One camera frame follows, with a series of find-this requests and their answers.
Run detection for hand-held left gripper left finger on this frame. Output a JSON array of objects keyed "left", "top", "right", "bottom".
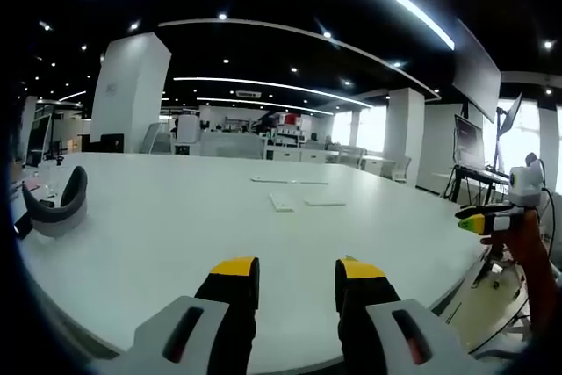
[{"left": 98, "top": 255, "right": 261, "bottom": 375}]

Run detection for long curved ceiling light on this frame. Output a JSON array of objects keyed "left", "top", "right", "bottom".
[{"left": 173, "top": 76, "right": 374, "bottom": 108}]

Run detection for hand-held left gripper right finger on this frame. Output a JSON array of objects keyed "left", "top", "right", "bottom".
[{"left": 335, "top": 255, "right": 484, "bottom": 375}]

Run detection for white cabinet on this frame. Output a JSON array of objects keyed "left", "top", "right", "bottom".
[{"left": 179, "top": 114, "right": 201, "bottom": 144}]

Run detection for white square pillar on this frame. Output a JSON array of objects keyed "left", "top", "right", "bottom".
[{"left": 90, "top": 32, "right": 172, "bottom": 155}]

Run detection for computer monitor on stand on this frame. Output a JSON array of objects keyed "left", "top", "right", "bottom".
[{"left": 454, "top": 113, "right": 486, "bottom": 169}]

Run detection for large grey display panel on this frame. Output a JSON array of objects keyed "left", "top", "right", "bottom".
[{"left": 451, "top": 18, "right": 502, "bottom": 124}]

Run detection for person's right hand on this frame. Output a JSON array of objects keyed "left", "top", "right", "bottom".
[{"left": 479, "top": 210, "right": 548, "bottom": 266}]

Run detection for black monitor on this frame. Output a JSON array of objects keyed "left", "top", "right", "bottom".
[{"left": 83, "top": 133, "right": 126, "bottom": 155}]

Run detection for white narrow pillar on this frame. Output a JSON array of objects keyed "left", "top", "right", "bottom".
[{"left": 384, "top": 87, "right": 427, "bottom": 185}]

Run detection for white low partitions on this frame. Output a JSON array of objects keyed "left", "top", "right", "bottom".
[{"left": 175, "top": 133, "right": 267, "bottom": 159}]

